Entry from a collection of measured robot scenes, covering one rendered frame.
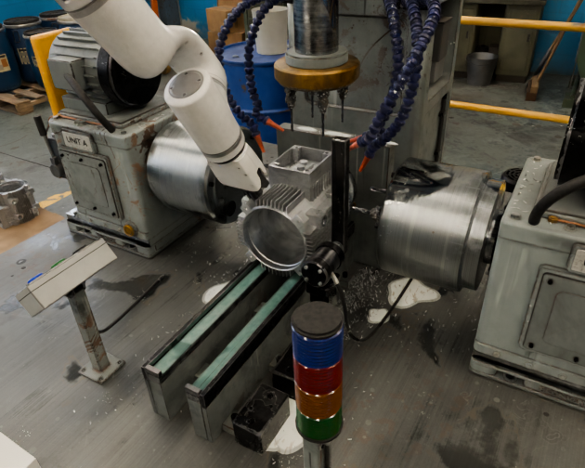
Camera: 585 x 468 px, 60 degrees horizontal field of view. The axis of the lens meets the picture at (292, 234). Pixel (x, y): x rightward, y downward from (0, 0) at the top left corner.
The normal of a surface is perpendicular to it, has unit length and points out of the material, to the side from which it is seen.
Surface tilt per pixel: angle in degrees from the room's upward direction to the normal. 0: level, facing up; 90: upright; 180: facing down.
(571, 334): 90
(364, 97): 90
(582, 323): 90
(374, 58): 90
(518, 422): 0
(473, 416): 0
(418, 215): 54
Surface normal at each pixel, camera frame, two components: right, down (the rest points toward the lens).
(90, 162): -0.50, 0.49
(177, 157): -0.43, -0.09
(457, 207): -0.35, -0.33
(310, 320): -0.04, -0.84
